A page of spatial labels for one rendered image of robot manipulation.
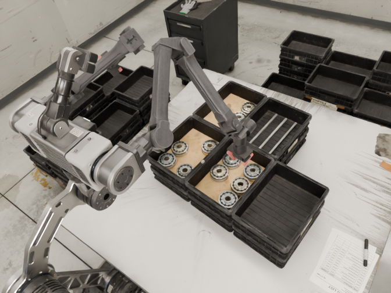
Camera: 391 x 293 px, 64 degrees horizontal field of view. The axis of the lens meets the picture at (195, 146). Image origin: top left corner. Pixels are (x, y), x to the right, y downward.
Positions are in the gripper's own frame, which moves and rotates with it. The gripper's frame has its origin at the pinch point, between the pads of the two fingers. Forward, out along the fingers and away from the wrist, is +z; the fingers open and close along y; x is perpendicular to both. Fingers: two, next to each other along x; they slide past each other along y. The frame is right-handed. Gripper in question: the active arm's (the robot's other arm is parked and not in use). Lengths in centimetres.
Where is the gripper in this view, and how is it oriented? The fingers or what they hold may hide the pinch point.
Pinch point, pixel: (240, 161)
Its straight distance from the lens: 152.0
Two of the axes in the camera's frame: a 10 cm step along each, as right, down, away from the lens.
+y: -7.4, -4.5, 4.9
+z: 1.1, 6.5, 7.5
